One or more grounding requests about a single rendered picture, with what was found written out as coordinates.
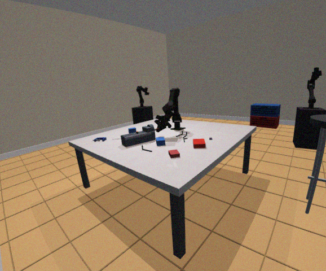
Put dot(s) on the red rectangular block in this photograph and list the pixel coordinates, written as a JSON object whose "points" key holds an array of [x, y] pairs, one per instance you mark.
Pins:
{"points": [[174, 153], [198, 143]]}

